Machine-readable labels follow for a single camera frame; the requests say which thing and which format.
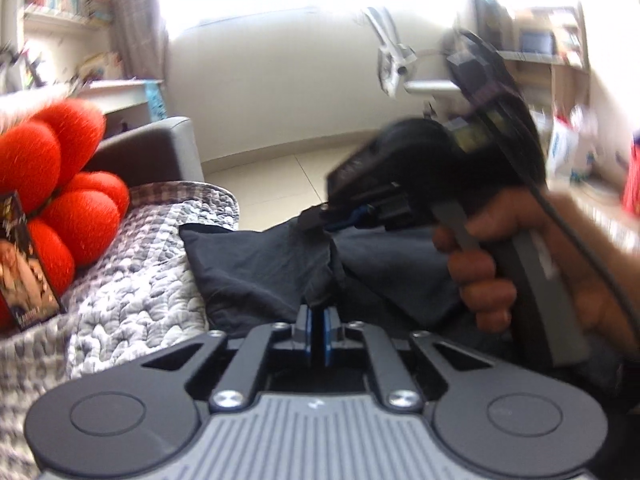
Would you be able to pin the small desk trinkets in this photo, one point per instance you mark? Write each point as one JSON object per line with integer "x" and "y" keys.
{"x": 30, "y": 65}

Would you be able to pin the white desk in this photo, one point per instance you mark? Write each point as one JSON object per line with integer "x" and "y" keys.
{"x": 120, "y": 92}

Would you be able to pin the leaning picture books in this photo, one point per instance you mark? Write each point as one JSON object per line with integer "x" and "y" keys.
{"x": 100, "y": 67}

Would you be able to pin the white bookshelf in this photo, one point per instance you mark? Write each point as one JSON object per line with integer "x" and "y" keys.
{"x": 55, "y": 22}

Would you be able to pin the red flower cushion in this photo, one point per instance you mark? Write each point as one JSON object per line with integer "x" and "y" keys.
{"x": 75, "y": 210}

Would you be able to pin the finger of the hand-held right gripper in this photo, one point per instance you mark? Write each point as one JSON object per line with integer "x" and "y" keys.
{"x": 365, "y": 197}
{"x": 317, "y": 220}

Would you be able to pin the red bag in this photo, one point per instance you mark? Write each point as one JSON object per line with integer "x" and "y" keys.
{"x": 632, "y": 180}

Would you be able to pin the black t-shirt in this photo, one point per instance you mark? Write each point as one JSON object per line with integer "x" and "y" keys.
{"x": 260, "y": 260}

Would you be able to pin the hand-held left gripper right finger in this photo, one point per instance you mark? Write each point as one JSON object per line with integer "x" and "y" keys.
{"x": 327, "y": 335}

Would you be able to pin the smartphone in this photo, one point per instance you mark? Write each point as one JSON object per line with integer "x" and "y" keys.
{"x": 25, "y": 270}

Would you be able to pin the white pillow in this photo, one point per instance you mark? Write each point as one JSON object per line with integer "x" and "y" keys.
{"x": 25, "y": 110}

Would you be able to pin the white paper bag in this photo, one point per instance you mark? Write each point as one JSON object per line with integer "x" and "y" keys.
{"x": 565, "y": 147}

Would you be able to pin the blue plastic bag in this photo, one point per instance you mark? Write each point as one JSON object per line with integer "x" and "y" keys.
{"x": 156, "y": 102}

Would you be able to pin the white office chair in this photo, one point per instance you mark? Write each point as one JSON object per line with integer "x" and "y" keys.
{"x": 395, "y": 65}

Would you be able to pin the grey curtain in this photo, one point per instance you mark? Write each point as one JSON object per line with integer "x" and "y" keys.
{"x": 137, "y": 35}

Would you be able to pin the grey patterned quilt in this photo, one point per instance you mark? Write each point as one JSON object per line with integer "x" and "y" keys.
{"x": 125, "y": 285}

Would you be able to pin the grey sofa armrest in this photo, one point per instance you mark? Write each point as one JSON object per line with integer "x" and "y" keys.
{"x": 165, "y": 150}

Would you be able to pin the person's right hand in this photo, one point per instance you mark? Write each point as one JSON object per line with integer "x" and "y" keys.
{"x": 480, "y": 285}

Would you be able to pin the wooden desk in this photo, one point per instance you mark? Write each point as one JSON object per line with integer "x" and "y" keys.
{"x": 565, "y": 80}

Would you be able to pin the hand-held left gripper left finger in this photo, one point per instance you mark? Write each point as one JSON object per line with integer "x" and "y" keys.
{"x": 312, "y": 335}

